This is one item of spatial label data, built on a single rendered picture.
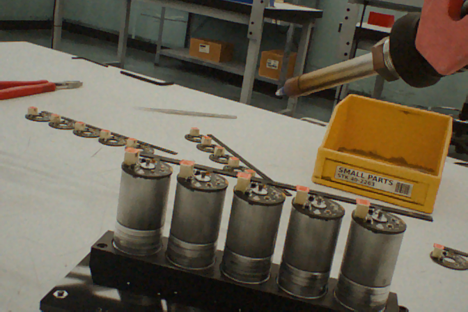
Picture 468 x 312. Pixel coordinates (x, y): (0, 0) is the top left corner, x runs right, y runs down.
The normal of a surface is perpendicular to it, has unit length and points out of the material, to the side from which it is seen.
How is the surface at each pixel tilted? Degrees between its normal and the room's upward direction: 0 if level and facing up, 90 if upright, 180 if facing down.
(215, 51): 91
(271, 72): 88
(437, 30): 98
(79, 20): 90
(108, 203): 0
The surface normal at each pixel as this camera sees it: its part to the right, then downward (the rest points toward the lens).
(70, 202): 0.16, -0.95
